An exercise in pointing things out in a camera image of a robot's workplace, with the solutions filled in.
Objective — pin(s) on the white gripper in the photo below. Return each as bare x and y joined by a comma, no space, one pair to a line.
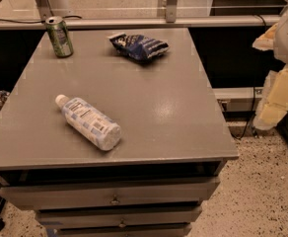
274,104

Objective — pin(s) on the clear blue-labelled plastic bottle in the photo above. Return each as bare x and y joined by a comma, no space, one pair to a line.
102,131

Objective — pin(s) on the grey drawer cabinet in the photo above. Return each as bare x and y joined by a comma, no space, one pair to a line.
172,126

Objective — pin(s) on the blue chip bag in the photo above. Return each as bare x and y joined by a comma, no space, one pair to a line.
138,47

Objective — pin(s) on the bottom grey drawer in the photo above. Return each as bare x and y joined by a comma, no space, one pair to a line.
158,230

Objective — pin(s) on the grey drawer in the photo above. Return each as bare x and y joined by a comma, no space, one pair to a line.
119,217
110,193
158,230

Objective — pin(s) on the green soda can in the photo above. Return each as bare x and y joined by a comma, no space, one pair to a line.
59,37

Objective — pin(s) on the middle grey drawer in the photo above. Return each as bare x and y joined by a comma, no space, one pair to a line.
119,217

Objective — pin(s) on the top grey drawer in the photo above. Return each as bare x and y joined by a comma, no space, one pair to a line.
110,193

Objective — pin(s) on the metal railing frame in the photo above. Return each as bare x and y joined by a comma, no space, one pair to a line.
127,14

